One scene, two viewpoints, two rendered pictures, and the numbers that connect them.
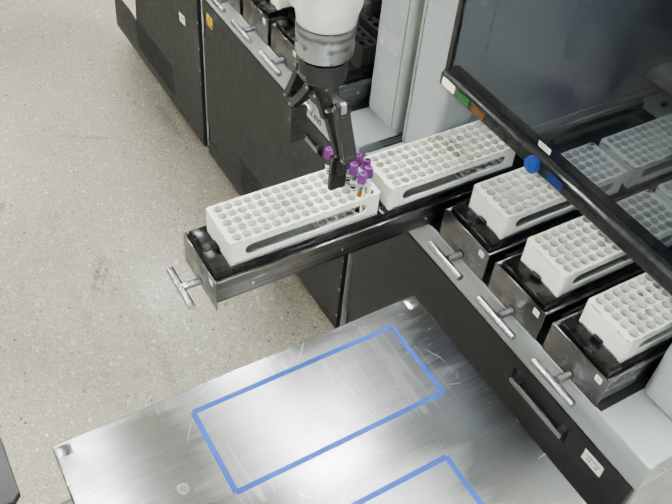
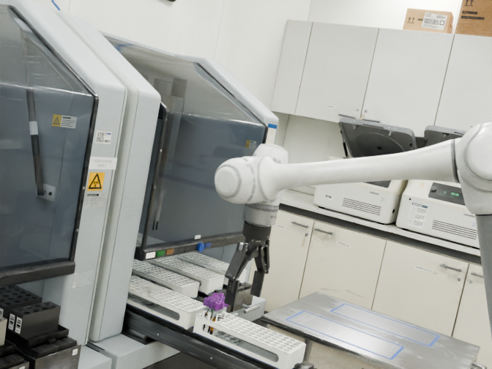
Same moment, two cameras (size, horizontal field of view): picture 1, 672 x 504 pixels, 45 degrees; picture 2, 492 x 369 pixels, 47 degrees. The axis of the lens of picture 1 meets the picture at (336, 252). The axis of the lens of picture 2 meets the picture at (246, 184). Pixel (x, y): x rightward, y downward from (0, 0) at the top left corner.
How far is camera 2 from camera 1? 2.27 m
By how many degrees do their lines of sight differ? 103
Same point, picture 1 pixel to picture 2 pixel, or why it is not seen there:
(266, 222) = (277, 335)
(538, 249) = (214, 278)
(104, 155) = not seen: outside the picture
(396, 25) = (89, 261)
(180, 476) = (416, 358)
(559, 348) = (239, 300)
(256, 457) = (385, 344)
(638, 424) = not seen: hidden behind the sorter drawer
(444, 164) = (169, 293)
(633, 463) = (262, 306)
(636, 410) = not seen: hidden behind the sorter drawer
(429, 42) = (120, 248)
